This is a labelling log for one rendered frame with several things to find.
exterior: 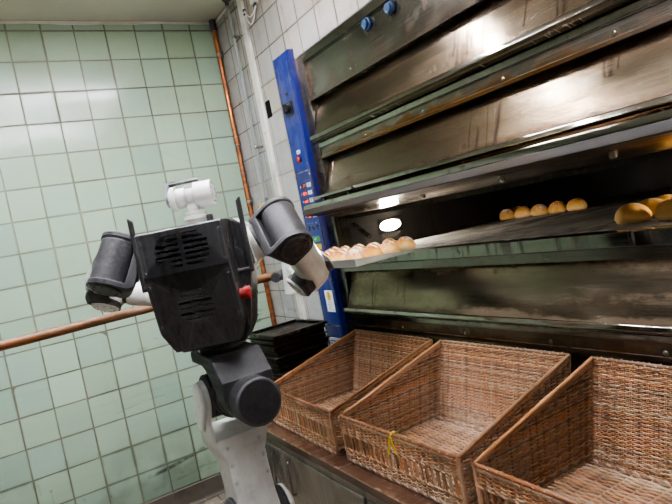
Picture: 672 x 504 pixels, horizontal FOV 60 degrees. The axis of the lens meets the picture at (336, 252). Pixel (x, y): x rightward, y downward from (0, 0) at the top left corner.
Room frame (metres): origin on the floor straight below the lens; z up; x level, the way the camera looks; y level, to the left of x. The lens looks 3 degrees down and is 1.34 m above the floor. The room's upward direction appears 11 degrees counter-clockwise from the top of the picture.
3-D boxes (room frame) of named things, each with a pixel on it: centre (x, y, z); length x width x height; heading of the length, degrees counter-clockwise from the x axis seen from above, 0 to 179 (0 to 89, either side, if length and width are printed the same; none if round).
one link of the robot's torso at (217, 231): (1.46, 0.34, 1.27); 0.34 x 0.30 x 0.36; 90
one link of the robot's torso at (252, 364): (1.44, 0.30, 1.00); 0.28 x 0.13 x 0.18; 29
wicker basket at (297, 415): (2.24, 0.05, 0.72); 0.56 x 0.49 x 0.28; 29
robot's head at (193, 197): (1.52, 0.33, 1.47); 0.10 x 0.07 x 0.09; 90
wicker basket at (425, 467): (1.73, -0.25, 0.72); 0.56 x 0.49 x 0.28; 31
